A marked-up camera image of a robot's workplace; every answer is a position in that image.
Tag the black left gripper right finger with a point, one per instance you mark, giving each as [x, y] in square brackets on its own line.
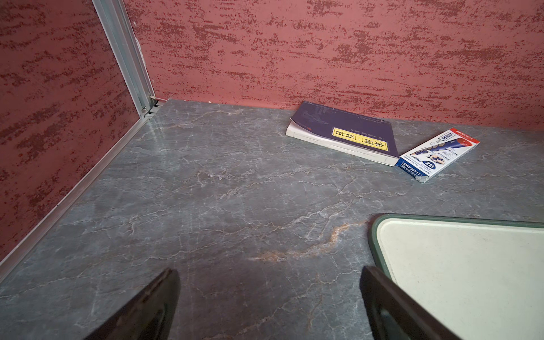
[392, 314]

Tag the aluminium corner post left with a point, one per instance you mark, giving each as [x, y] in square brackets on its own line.
[129, 56]

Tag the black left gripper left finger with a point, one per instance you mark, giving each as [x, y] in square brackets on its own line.
[148, 315]

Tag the dark purple book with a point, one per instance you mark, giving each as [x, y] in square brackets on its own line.
[362, 136]

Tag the white red pencil box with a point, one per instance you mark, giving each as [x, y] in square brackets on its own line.
[430, 158]

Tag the beige green-edged cutting board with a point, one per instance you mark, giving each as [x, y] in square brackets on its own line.
[482, 279]

